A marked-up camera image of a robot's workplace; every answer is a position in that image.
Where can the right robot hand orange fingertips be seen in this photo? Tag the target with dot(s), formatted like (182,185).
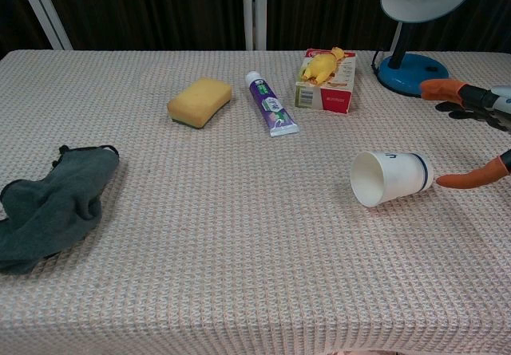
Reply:
(475,95)

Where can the white paper cup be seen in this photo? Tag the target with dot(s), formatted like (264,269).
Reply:
(393,177)

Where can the blue desk lamp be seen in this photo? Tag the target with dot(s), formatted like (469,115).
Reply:
(415,68)

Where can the cardboard box with red print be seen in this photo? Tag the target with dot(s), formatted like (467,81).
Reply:
(331,91)

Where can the yellow rubber chicken toy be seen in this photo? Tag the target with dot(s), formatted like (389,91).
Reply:
(319,68)

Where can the purple toothpaste tube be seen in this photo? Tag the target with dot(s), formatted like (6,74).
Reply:
(270,103)

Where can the beige waffle tablecloth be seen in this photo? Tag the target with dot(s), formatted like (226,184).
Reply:
(239,231)

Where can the yellow sponge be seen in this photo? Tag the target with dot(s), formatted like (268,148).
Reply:
(199,100)

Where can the dark grey cloth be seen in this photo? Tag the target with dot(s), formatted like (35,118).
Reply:
(52,207)

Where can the white vertical post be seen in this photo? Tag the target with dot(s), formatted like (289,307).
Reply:
(254,10)

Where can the white slanted frame bar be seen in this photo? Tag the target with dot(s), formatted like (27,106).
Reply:
(44,10)

